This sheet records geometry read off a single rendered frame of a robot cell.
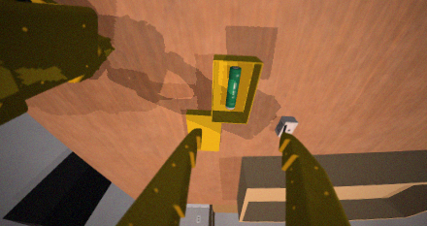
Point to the green battery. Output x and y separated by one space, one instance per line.
232 88

